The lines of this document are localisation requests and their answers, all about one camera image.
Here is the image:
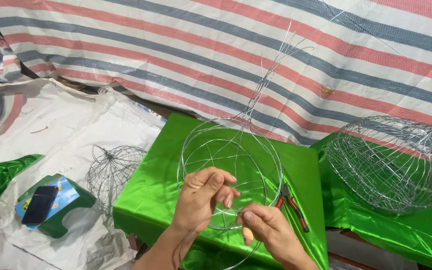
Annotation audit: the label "person's left hand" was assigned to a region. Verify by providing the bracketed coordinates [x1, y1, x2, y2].
[171, 167, 241, 235]

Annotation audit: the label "person's right hand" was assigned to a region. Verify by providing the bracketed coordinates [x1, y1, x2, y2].
[236, 203, 307, 264]

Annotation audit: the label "unfinished wire basket frame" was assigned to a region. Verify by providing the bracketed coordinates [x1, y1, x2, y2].
[176, 0, 363, 270]

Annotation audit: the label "tan finger bandage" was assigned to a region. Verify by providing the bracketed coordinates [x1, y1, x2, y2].
[242, 226, 254, 247]

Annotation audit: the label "green satin table cloth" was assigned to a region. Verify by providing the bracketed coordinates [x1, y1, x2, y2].
[309, 131, 432, 270]
[112, 113, 329, 270]

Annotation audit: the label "green plastic stool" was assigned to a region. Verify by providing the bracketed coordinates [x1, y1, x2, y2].
[16, 173, 97, 239]

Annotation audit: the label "colourful blue booklet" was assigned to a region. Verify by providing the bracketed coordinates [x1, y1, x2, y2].
[14, 175, 81, 230]

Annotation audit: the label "white woven plastic sheet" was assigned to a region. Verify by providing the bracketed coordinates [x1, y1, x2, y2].
[0, 78, 167, 270]

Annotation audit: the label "red blue striped tarpaulin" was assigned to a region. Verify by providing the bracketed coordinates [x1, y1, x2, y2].
[0, 0, 432, 147]

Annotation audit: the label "black smartphone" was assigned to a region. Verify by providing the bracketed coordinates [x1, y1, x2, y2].
[21, 185, 59, 226]

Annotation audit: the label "red black handled pliers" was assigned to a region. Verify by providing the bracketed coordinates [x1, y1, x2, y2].
[275, 183, 310, 233]

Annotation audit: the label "wooden table frame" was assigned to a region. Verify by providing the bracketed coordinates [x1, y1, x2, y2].
[326, 226, 432, 270]

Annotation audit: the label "small finished wire basket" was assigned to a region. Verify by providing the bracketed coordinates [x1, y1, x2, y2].
[85, 144, 148, 217]

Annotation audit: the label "large finished wire basket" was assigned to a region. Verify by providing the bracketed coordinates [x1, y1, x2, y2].
[324, 112, 432, 215]

